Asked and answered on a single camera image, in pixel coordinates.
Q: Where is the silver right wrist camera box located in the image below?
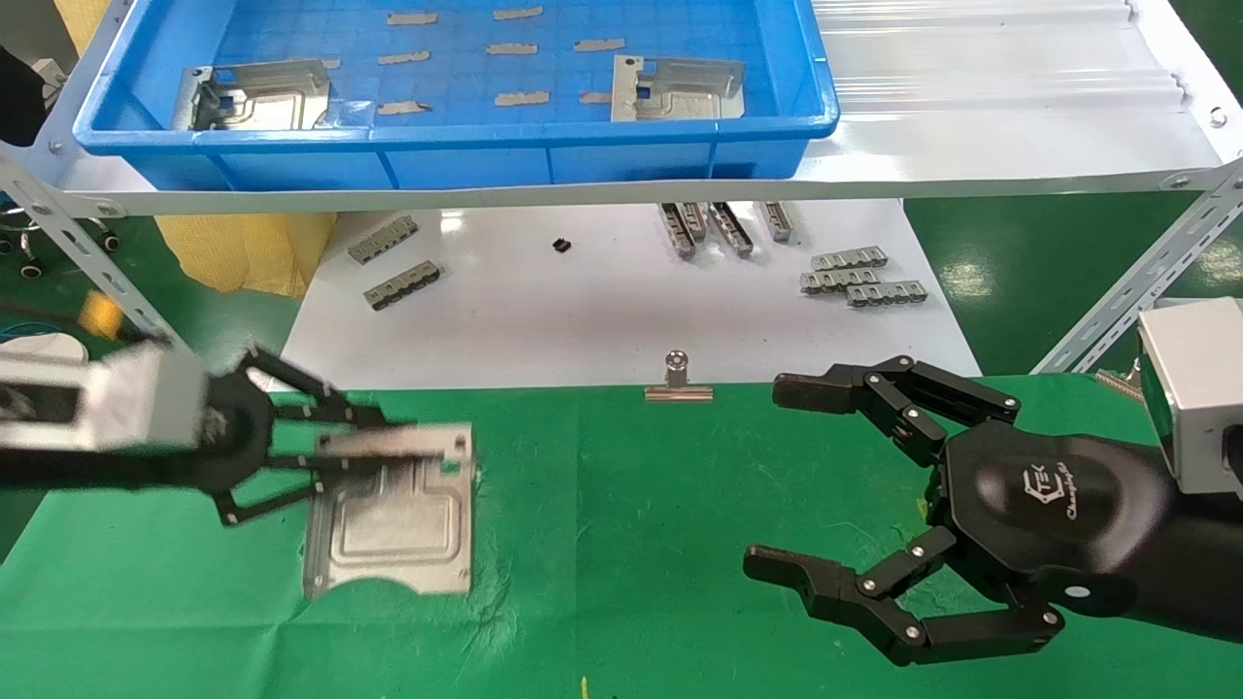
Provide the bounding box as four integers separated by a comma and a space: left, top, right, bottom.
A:
1136, 298, 1243, 497

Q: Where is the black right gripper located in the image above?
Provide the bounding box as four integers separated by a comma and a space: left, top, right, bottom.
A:
743, 355, 1182, 668

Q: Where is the chrome stool base with casters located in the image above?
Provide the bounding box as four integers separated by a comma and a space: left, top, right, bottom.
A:
0, 216, 124, 280

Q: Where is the green table cloth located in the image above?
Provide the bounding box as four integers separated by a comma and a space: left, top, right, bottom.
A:
0, 374, 1243, 699

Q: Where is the white metal shelf board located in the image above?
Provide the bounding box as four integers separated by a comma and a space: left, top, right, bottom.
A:
19, 0, 1243, 216

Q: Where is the yellow mesh bag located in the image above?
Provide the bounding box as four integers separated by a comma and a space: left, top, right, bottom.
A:
56, 0, 339, 297

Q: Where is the blue plastic bin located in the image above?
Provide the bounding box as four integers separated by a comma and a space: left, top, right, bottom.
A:
74, 0, 840, 192

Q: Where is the stamped sheet metal part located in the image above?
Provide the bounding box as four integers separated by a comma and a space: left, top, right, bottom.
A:
173, 58, 334, 132
610, 55, 748, 122
302, 422, 478, 600

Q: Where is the small grey box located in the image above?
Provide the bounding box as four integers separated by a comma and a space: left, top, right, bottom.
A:
32, 56, 71, 106

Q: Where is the black rounded object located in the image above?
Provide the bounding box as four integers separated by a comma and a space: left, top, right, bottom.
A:
0, 44, 51, 149

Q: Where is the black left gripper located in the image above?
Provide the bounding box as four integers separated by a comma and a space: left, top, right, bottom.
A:
189, 344, 420, 529

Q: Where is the white round disc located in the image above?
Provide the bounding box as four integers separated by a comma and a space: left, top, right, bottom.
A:
0, 332, 90, 366

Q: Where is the perforated steel shelf leg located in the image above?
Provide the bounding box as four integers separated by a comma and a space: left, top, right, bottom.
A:
1032, 160, 1243, 377
0, 141, 192, 352

